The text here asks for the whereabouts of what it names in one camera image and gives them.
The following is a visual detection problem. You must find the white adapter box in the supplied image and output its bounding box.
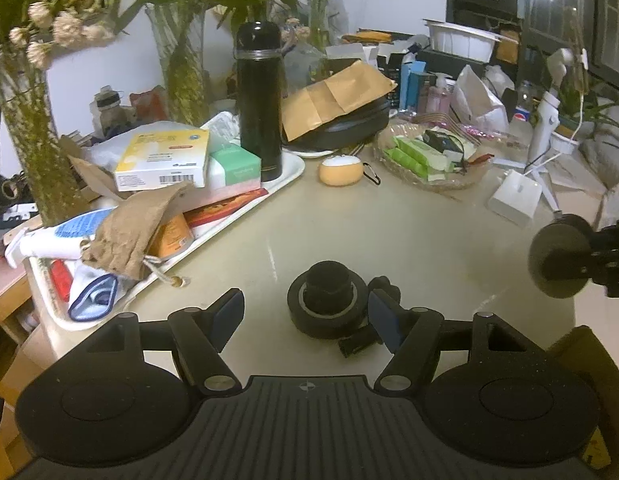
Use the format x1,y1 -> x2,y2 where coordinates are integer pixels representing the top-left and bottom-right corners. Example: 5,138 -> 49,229
486,169 -> 543,228

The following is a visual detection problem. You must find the tall black carton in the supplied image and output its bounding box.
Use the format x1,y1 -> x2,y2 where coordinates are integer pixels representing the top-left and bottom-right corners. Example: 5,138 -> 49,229
377,55 -> 404,110

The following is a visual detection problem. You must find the black clamp mount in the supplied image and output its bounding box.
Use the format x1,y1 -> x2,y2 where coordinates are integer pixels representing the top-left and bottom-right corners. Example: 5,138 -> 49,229
338,275 -> 401,359

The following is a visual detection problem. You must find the white plastic tray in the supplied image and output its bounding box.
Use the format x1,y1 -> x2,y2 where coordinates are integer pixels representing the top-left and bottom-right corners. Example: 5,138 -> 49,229
26,149 -> 306,332

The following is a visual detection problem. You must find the black tape roll with cap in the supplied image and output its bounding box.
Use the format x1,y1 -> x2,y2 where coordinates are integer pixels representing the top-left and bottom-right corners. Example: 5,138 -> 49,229
287,260 -> 369,339

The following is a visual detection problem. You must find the white gimbal tripod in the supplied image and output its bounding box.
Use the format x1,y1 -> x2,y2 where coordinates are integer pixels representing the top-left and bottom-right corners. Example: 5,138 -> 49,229
492,47 -> 590,212

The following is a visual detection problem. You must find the red snack packet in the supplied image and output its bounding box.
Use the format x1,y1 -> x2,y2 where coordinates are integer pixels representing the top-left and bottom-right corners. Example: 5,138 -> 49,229
183,187 -> 268,229

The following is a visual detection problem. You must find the wooden side table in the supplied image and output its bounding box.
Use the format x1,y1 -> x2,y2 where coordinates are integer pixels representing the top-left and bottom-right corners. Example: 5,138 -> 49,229
0,259 -> 46,480

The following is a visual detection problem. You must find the brown cardboard box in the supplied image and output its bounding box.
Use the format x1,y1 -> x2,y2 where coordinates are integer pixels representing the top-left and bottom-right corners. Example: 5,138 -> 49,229
545,324 -> 619,472

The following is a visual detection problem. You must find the white plastic bag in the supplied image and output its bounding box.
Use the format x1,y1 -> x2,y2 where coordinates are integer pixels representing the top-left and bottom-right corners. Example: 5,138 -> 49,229
451,64 -> 511,134

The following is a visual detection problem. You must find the green white packet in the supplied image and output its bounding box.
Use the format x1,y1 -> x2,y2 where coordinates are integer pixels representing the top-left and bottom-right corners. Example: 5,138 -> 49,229
200,111 -> 241,150

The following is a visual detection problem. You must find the brown paper envelope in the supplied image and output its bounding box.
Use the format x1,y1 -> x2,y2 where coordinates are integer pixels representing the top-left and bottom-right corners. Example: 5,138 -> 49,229
280,59 -> 398,142

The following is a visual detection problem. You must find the brown drawstring pouch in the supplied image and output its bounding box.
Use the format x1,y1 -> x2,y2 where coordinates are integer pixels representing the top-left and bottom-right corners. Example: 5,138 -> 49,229
80,182 -> 196,288

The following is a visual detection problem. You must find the glass vase with dried flowers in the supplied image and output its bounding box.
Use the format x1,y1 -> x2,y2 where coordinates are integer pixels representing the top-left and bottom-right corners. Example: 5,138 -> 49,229
0,0 -> 120,229

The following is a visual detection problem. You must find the green wipes pack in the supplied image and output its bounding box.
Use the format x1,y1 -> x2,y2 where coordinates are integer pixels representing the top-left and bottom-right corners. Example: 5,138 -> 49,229
383,146 -> 440,182
394,136 -> 456,175

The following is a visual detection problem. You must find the blue white mask pouch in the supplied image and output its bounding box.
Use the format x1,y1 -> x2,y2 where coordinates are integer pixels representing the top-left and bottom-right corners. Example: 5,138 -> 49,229
68,273 -> 119,322

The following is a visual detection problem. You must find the yellow white carton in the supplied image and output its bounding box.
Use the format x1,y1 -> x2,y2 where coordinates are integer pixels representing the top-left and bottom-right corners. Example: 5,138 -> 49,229
112,127 -> 210,193

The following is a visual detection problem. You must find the white plate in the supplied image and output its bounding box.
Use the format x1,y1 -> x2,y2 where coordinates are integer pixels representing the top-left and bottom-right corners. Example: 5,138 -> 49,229
281,144 -> 341,159

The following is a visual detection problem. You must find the black thermos bottle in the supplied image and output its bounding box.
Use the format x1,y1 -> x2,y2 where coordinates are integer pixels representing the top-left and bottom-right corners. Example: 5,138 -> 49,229
234,20 -> 284,182

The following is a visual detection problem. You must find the green white tissue pack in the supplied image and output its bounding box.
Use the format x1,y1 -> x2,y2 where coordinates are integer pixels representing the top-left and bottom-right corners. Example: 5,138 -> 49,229
206,142 -> 263,192

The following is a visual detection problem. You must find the small black carton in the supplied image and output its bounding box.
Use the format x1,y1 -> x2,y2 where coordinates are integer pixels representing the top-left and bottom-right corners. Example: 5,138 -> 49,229
423,129 -> 466,164

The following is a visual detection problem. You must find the pink pump bottle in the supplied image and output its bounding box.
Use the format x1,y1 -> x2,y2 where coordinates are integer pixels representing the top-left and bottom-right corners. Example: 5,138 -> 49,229
426,73 -> 453,115

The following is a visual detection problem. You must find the white blue tube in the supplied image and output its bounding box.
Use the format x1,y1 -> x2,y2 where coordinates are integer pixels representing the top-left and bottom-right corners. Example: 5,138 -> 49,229
3,207 -> 121,269

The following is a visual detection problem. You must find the glass dish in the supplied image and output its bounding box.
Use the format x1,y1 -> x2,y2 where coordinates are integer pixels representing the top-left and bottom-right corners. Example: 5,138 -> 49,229
373,121 -> 493,193

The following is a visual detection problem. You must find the orange snack packet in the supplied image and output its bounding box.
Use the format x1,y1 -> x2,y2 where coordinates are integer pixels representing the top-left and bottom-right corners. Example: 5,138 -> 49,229
148,211 -> 195,262

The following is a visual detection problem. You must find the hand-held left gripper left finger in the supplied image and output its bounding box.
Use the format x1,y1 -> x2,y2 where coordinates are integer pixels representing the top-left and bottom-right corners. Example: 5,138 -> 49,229
86,287 -> 245,396

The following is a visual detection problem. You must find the orange dog earphone case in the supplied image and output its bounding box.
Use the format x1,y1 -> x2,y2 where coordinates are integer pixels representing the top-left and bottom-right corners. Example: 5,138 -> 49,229
318,154 -> 365,187

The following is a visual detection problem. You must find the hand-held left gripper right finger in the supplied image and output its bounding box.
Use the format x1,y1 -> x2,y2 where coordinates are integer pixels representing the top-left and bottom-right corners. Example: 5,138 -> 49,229
367,289 -> 536,396

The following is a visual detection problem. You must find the cola bottle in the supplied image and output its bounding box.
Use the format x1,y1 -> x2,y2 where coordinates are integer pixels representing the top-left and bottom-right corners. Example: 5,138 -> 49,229
509,79 -> 536,137

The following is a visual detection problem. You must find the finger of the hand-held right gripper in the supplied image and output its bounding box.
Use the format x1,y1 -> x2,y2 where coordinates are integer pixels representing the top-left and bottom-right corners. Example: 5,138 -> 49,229
588,258 -> 619,299
589,223 -> 619,260

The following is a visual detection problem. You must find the blue carton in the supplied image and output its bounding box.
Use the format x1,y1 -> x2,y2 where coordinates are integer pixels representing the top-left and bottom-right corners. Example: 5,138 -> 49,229
400,59 -> 427,112

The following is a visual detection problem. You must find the black hard case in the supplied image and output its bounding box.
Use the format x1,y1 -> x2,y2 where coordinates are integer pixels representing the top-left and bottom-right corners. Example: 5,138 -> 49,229
283,97 -> 392,150

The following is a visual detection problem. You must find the glass vase with green stems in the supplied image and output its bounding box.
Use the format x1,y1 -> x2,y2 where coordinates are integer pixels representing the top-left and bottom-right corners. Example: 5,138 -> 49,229
106,0 -> 300,127

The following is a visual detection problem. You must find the small clear bottle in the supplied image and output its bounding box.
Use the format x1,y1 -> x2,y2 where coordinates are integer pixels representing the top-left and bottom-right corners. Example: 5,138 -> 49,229
90,86 -> 126,137

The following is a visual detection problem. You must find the white food container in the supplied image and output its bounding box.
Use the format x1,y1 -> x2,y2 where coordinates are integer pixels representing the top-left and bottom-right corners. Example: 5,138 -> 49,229
422,18 -> 503,62

